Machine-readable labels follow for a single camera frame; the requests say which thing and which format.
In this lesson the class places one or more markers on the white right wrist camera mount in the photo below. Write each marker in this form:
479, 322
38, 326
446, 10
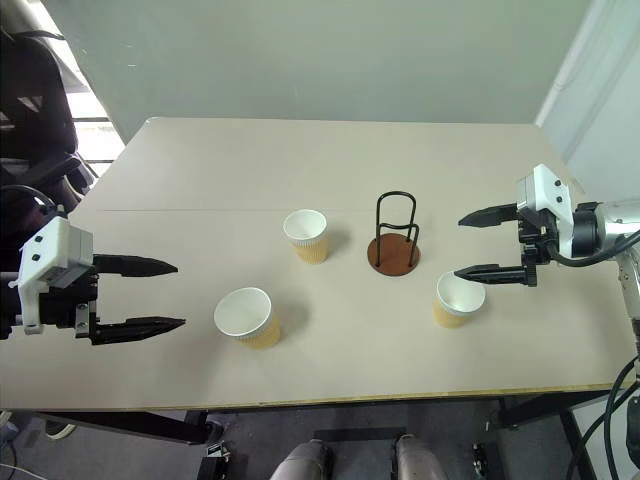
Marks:
550, 195

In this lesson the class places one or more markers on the black office chair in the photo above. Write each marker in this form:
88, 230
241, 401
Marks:
35, 100

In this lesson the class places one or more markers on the dark shoe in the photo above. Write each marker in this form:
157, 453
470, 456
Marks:
59, 430

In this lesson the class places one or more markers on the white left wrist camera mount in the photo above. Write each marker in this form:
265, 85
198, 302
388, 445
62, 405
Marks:
47, 250

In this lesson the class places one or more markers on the yellow ribbed paper cup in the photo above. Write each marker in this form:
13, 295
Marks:
446, 316
262, 334
312, 249

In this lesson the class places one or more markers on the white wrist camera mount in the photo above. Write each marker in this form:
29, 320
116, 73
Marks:
47, 250
550, 195

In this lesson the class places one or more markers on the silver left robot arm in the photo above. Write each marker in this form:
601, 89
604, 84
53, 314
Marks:
6, 320

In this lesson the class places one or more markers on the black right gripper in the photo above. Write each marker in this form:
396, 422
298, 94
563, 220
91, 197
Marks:
536, 235

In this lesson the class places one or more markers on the grey rounded shape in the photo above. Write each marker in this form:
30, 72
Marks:
417, 457
302, 462

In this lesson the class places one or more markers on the black metal table frame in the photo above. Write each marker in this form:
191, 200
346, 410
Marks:
125, 425

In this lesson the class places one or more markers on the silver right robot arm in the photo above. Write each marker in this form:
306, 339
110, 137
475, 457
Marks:
615, 220

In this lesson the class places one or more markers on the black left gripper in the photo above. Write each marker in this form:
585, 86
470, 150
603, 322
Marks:
60, 310

